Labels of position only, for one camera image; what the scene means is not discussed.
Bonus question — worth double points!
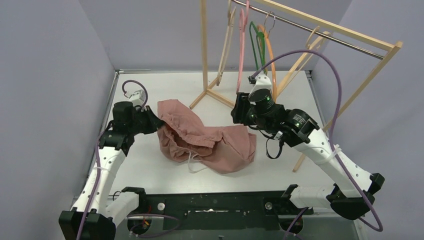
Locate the pink shorts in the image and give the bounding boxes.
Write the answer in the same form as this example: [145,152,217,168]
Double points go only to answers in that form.
[157,99,257,174]

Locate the pink plastic hanger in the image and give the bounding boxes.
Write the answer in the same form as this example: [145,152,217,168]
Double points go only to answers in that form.
[236,0,250,93]

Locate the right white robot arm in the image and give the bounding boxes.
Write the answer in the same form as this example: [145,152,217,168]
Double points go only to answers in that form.
[230,89,385,220]

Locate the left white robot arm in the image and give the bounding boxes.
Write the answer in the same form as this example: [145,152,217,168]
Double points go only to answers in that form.
[58,101,164,240]

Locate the orange plastic hanger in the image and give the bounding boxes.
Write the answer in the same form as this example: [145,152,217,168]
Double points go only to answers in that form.
[257,11,277,101]

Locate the green plastic hanger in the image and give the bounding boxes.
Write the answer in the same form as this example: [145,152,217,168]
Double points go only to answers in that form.
[249,21,265,70]

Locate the beige wooden hanger right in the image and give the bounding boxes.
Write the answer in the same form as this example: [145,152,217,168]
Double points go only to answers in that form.
[273,25,326,100]

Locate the beige wooden hanger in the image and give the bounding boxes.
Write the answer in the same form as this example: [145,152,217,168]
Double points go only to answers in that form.
[273,25,326,100]
[216,0,237,86]

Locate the beige wooden hanger left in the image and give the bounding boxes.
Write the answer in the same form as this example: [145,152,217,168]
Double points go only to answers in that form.
[216,0,237,86]

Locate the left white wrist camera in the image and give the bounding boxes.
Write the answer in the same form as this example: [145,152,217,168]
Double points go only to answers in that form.
[129,89,148,108]

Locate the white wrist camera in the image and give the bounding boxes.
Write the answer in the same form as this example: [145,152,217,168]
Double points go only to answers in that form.
[129,89,148,108]
[248,73,273,95]

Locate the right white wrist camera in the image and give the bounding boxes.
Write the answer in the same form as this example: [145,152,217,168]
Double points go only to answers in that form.
[248,73,273,95]

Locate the white shorts drawstring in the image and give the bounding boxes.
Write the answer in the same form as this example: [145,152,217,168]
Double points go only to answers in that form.
[187,151,209,174]

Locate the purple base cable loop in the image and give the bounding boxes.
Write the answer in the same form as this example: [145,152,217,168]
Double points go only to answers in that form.
[125,213,181,239]

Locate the black metal base frame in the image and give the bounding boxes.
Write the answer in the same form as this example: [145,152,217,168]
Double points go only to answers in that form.
[126,191,301,235]

